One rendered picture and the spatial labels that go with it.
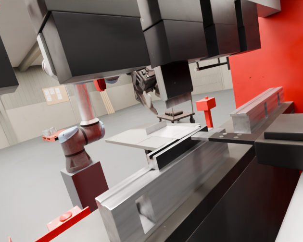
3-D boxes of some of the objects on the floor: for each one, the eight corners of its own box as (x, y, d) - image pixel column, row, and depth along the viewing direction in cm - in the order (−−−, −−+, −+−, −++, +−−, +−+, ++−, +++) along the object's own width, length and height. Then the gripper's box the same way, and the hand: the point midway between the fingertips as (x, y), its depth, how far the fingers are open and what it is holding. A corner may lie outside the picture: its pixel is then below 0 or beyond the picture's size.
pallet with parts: (41, 140, 743) (37, 131, 736) (64, 132, 810) (61, 124, 802) (52, 142, 643) (48, 132, 635) (77, 132, 709) (74, 123, 702)
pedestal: (210, 152, 257) (200, 96, 241) (227, 154, 238) (217, 94, 222) (203, 158, 244) (192, 100, 228) (220, 161, 225) (209, 98, 209)
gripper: (117, 60, 59) (153, 108, 52) (147, 49, 63) (184, 92, 57) (117, 78, 66) (149, 121, 60) (144, 67, 71) (177, 106, 64)
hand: (162, 109), depth 61 cm, fingers open, 5 cm apart
